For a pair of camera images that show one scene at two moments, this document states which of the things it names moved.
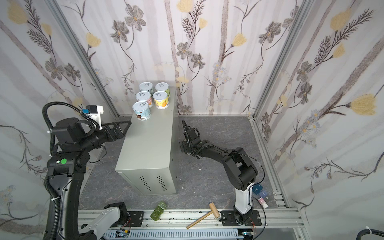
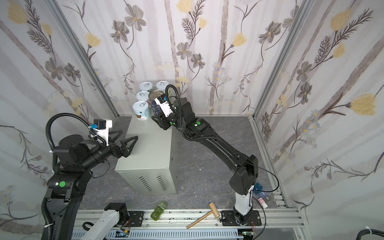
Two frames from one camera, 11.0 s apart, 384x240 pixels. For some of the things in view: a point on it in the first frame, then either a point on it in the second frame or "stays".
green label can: x=163 y=86 stays
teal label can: x=141 y=110 stays
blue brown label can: x=146 y=86 stays
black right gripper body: x=191 y=141 -> x=165 y=121
